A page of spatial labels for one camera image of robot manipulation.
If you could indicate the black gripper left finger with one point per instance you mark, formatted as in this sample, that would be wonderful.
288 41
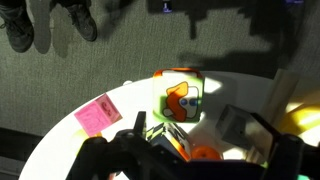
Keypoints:
110 156

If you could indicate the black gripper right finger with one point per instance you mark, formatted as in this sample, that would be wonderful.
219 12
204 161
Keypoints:
293 156

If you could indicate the pink block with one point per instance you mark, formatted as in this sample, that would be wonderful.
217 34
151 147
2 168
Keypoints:
96 116

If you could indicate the checkered plush block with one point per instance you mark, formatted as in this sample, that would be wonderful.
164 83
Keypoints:
170 140

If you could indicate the wooden box tray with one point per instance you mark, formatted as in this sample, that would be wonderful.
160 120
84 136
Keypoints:
283 90

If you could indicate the yellow toy banana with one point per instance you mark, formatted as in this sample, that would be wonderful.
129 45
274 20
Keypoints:
300 120

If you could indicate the grey cube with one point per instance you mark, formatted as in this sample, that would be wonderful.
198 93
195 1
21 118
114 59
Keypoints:
233 126

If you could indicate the orange ball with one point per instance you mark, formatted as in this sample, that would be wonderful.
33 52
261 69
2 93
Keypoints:
205 153

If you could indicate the black shoe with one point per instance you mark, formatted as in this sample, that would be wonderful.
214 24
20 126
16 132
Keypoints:
16 26
81 20

